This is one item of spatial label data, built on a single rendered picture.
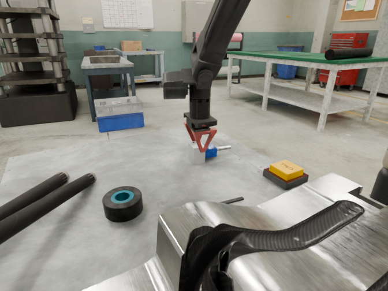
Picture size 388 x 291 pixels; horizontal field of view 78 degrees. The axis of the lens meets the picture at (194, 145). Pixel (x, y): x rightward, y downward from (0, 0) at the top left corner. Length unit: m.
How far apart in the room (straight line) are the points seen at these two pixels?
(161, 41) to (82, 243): 6.43
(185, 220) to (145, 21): 6.47
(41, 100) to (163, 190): 3.56
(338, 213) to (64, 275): 0.44
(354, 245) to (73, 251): 0.44
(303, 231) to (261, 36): 7.77
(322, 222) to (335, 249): 0.05
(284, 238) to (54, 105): 3.86
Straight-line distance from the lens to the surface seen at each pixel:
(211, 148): 0.71
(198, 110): 0.65
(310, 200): 0.46
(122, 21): 6.60
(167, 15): 6.83
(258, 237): 0.34
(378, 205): 0.54
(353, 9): 7.34
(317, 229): 0.42
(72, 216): 0.58
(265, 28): 8.14
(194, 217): 0.31
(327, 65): 3.48
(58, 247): 0.52
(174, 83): 0.62
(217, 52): 0.55
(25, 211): 0.50
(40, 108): 4.09
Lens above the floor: 1.14
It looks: 24 degrees down
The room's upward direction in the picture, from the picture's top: straight up
